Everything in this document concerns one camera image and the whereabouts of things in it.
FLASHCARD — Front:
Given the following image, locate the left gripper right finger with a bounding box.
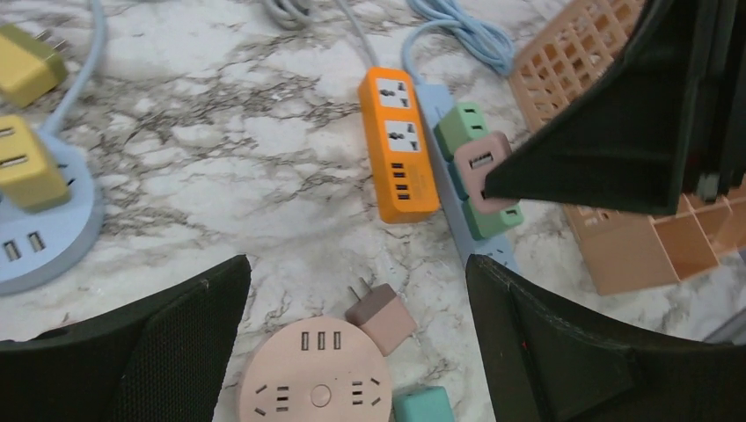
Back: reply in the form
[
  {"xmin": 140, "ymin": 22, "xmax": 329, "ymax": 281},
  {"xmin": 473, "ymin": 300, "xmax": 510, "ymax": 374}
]
[{"xmin": 465, "ymin": 255, "xmax": 745, "ymax": 421}]

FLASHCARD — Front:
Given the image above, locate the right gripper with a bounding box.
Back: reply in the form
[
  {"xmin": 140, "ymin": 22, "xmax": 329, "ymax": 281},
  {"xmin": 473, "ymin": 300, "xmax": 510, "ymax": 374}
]
[{"xmin": 483, "ymin": 1, "xmax": 745, "ymax": 215}]

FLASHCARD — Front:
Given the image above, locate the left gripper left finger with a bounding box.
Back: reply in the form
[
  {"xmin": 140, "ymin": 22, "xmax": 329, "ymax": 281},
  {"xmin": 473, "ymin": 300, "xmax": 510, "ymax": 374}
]
[{"xmin": 1, "ymin": 255, "xmax": 251, "ymax": 421}]

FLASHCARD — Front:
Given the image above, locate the pink plug adapter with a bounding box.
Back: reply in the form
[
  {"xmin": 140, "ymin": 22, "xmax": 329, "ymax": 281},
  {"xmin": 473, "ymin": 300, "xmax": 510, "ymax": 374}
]
[
  {"xmin": 345, "ymin": 278, "xmax": 417, "ymax": 357},
  {"xmin": 454, "ymin": 131, "xmax": 518, "ymax": 215}
]

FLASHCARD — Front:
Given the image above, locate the green plug adapter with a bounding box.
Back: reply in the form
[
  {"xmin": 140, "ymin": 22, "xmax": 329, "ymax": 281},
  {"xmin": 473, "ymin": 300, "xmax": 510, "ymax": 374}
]
[
  {"xmin": 435, "ymin": 102, "xmax": 489, "ymax": 162},
  {"xmin": 462, "ymin": 200, "xmax": 524, "ymax": 240}
]

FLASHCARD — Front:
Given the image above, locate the yellow plug adapter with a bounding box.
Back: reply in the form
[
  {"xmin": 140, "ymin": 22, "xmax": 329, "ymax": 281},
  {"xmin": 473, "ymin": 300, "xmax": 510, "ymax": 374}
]
[
  {"xmin": 1, "ymin": 24, "xmax": 69, "ymax": 107},
  {"xmin": 1, "ymin": 115, "xmax": 70, "ymax": 213}
]

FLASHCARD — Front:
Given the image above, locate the teal plug adapter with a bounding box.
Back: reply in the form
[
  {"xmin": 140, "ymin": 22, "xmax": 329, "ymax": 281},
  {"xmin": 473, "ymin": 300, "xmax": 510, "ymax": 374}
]
[
  {"xmin": 448, "ymin": 161, "xmax": 469, "ymax": 201},
  {"xmin": 392, "ymin": 386, "xmax": 456, "ymax": 422}
]

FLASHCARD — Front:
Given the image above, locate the teal plug adapter front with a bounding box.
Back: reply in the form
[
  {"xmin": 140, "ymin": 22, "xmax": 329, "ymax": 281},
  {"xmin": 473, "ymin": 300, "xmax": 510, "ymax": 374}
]
[{"xmin": 392, "ymin": 386, "xmax": 456, "ymax": 422}]

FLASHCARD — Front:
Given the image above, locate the orange plastic file rack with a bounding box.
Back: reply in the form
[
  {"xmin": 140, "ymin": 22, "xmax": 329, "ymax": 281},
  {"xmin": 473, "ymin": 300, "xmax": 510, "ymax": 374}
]
[{"xmin": 509, "ymin": 0, "xmax": 745, "ymax": 295}]

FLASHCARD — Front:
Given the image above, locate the pink round power strip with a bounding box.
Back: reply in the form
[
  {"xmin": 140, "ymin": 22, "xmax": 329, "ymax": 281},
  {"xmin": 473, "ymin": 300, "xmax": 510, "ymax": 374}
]
[{"xmin": 237, "ymin": 316, "xmax": 392, "ymax": 422}]

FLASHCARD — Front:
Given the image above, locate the blue round power strip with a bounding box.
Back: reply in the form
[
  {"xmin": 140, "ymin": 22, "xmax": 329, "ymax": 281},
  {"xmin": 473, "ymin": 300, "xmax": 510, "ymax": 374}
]
[{"xmin": 1, "ymin": 133, "xmax": 105, "ymax": 295}]

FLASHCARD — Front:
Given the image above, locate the blue long power strip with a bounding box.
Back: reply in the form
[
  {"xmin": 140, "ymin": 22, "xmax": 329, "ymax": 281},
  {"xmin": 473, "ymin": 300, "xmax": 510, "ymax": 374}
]
[{"xmin": 414, "ymin": 84, "xmax": 519, "ymax": 272}]

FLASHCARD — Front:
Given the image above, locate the orange power strip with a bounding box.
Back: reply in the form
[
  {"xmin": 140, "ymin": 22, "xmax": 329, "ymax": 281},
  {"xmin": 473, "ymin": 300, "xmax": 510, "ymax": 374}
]
[{"xmin": 357, "ymin": 67, "xmax": 440, "ymax": 224}]

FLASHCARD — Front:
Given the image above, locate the blue cable bundle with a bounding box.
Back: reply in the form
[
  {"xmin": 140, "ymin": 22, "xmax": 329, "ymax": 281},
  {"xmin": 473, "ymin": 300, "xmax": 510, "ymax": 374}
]
[{"xmin": 400, "ymin": 0, "xmax": 517, "ymax": 87}]

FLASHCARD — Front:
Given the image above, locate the blue coiled cable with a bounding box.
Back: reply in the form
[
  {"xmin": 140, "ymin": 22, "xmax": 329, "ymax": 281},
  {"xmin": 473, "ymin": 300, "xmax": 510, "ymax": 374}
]
[{"xmin": 40, "ymin": 0, "xmax": 109, "ymax": 138}]

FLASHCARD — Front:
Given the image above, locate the grey coiled cable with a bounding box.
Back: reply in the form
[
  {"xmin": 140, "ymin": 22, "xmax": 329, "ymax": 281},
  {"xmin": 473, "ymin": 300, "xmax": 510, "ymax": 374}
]
[{"xmin": 262, "ymin": 0, "xmax": 383, "ymax": 69}]

